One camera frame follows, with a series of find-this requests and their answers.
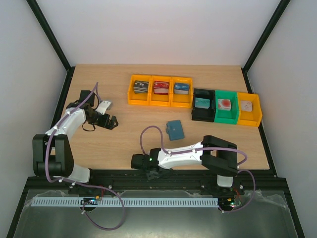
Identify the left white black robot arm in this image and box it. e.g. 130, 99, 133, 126
32, 89, 118, 183

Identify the black card stack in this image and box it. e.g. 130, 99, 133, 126
133, 80, 149, 94

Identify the green bin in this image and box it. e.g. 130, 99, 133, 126
214, 90, 239, 124

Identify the black bin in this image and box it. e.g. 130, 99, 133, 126
192, 88, 216, 122

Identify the red white card stack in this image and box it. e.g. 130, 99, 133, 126
217, 99, 231, 111

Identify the white pink card stack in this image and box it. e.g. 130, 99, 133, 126
240, 100, 253, 112

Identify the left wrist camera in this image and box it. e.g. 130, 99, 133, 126
96, 101, 112, 115

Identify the purple cable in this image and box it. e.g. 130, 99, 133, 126
140, 125, 256, 214
44, 82, 127, 232

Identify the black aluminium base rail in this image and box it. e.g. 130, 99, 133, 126
23, 170, 290, 195

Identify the black frame post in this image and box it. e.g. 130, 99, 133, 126
242, 0, 292, 70
26, 0, 75, 72

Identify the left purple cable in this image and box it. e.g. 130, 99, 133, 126
44, 82, 127, 232

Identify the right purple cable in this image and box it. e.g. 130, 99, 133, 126
140, 125, 256, 214

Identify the teal card stack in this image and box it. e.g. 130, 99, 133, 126
195, 97, 210, 109

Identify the blue card stack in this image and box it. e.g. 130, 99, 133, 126
174, 83, 190, 95

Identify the orange bin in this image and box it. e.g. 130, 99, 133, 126
170, 77, 193, 109
127, 74, 152, 106
149, 75, 172, 107
237, 92, 263, 127

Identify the far right orange bin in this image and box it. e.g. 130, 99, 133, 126
237, 92, 263, 127

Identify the left black frame post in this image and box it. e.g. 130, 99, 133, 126
26, 0, 75, 72

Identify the light blue cable duct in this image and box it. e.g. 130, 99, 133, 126
31, 197, 218, 208

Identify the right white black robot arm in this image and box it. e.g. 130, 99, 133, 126
131, 135, 238, 195

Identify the right black frame post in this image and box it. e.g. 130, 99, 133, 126
242, 0, 292, 70

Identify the teal leather card holder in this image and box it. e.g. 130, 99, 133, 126
166, 120, 185, 141

